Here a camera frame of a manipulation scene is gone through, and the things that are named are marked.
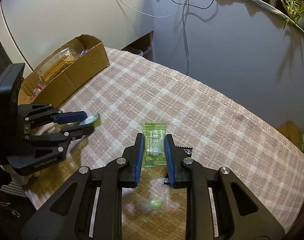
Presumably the teal candy packet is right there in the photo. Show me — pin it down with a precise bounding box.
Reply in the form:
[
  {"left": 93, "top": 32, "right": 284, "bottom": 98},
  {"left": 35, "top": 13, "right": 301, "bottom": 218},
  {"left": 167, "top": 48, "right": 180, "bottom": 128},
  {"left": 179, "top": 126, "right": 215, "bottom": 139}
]
[{"left": 79, "top": 113, "right": 101, "bottom": 126}]

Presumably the black patterned snack packet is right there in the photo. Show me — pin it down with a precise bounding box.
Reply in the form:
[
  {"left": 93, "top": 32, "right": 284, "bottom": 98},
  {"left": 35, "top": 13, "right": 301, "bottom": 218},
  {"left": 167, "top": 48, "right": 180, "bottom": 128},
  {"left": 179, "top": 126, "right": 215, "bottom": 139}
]
[{"left": 164, "top": 144, "right": 193, "bottom": 189}]

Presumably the green candy packet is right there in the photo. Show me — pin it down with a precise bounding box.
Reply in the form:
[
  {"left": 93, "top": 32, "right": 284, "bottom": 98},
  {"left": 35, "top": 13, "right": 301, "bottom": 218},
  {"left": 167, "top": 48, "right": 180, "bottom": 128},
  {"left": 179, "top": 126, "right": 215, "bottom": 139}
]
[{"left": 142, "top": 122, "right": 167, "bottom": 168}]

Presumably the small green candy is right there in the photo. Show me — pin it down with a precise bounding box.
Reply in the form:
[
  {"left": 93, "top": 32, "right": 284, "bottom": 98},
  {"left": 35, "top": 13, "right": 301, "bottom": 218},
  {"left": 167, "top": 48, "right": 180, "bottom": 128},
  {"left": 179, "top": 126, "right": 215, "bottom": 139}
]
[{"left": 149, "top": 198, "right": 163, "bottom": 211}]

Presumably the bagged sliced bread loaf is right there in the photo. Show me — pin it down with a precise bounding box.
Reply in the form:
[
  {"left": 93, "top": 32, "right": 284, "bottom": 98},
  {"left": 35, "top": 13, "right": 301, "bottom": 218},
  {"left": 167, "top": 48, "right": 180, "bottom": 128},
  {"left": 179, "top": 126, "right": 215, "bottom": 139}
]
[{"left": 37, "top": 47, "right": 79, "bottom": 85}]

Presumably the brown cardboard box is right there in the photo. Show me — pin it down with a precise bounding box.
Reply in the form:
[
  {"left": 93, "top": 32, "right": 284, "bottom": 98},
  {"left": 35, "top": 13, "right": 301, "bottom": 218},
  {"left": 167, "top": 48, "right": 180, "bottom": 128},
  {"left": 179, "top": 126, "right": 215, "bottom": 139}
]
[{"left": 18, "top": 34, "right": 110, "bottom": 107}]

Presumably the plaid tablecloth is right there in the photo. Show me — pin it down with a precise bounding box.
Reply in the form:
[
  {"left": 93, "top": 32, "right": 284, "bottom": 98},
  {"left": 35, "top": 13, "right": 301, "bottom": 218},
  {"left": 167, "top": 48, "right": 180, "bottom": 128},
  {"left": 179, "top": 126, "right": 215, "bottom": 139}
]
[{"left": 24, "top": 47, "right": 304, "bottom": 240}]

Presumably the potted spider plant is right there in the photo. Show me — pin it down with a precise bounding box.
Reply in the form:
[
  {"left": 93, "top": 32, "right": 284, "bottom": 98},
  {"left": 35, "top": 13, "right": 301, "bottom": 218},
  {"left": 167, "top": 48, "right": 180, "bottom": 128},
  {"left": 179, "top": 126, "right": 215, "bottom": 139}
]
[{"left": 278, "top": 0, "right": 304, "bottom": 29}]

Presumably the white cable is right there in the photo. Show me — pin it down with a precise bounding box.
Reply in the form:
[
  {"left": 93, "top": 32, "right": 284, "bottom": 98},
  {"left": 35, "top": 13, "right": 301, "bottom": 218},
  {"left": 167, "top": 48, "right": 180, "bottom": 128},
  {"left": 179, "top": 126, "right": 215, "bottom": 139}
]
[{"left": 107, "top": 0, "right": 190, "bottom": 74}]

